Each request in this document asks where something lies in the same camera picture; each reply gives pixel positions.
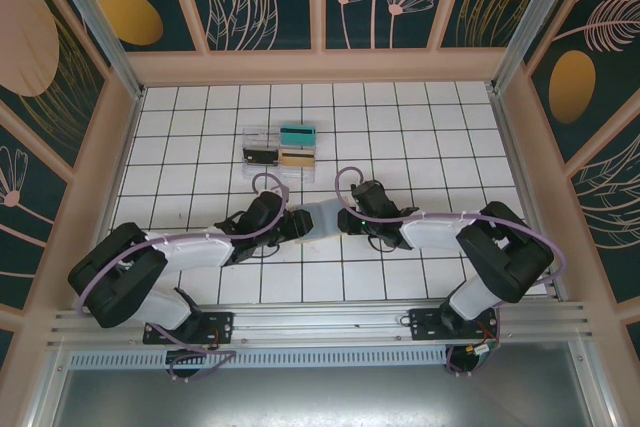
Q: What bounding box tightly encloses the long aluminium base rail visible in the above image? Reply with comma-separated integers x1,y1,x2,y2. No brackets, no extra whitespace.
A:
47,300,589,348

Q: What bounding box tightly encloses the teal credit card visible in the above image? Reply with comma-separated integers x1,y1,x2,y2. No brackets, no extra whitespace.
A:
279,124,317,146

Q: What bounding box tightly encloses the beige leather card holder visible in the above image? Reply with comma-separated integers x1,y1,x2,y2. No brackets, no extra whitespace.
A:
293,199,352,246

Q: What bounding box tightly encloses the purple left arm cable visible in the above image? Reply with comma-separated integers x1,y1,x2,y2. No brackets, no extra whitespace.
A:
77,171,293,382

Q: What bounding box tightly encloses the aluminium side rail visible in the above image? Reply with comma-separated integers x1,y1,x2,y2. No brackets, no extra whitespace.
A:
492,89,571,304

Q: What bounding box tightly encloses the gold credit card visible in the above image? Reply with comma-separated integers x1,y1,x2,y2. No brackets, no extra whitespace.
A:
279,148,317,168

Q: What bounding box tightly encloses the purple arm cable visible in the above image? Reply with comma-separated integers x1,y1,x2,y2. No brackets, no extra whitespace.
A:
77,171,293,382
333,165,569,378

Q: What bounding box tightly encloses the black credit card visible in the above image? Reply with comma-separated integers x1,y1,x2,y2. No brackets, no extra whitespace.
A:
243,146,279,167

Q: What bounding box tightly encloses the aluminium frame post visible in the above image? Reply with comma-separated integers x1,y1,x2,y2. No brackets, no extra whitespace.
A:
492,0,601,93
42,0,147,99

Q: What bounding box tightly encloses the galvanised metal sheet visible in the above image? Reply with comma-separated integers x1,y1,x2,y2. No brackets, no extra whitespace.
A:
49,365,609,427

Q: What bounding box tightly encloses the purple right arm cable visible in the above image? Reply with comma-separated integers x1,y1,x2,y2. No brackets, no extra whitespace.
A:
333,165,569,378

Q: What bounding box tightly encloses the slotted grey cable duct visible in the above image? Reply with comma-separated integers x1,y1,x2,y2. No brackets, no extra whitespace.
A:
67,349,450,369

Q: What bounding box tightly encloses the clear acrylic card organizer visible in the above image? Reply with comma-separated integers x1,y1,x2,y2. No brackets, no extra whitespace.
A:
240,124,320,183

